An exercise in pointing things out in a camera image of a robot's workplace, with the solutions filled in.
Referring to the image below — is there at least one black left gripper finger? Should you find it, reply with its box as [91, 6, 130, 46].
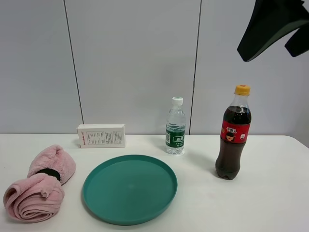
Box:
[237, 0, 308, 62]

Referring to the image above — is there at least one white printed carton box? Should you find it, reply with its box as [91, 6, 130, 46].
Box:
[77, 124, 126, 148]

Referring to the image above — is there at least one clear water bottle green label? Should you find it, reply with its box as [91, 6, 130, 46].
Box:
[165, 97, 186, 156]

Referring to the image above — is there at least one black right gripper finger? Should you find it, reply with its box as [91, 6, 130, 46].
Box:
[285, 24, 309, 57]

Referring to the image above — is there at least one teal round plastic plate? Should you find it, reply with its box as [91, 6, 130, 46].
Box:
[82, 155, 178, 226]

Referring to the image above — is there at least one pink towel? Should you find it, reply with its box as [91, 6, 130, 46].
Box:
[3, 145, 76, 223]

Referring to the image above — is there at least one cola bottle yellow cap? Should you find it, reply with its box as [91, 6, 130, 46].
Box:
[215, 85, 252, 180]

